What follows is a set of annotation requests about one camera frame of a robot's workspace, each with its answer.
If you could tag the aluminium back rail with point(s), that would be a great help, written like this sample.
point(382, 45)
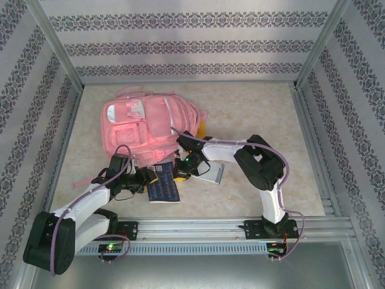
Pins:
point(240, 82)

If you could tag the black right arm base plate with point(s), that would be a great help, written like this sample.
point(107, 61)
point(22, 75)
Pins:
point(254, 230)

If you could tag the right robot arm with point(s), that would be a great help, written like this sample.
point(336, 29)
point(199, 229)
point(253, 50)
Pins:
point(222, 150)

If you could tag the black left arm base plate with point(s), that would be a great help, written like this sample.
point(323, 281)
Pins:
point(132, 230)

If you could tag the aluminium side rail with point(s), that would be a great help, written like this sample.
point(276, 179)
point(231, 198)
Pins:
point(70, 120)
point(308, 120)

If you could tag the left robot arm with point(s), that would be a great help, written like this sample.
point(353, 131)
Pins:
point(84, 198)

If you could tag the navy book with white print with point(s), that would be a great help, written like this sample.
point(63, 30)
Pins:
point(164, 189)

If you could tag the white notebook with blue edge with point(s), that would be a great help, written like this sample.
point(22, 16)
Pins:
point(215, 173)

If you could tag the grey metal panel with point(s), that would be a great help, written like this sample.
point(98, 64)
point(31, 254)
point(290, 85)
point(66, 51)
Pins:
point(192, 271)

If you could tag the aluminium frame post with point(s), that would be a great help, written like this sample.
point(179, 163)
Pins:
point(55, 45)
point(321, 45)

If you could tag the pink school backpack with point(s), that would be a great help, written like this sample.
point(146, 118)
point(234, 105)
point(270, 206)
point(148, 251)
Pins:
point(141, 120)

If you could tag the aluminium mounting rail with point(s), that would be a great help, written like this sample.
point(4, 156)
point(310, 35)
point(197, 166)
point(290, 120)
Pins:
point(192, 227)

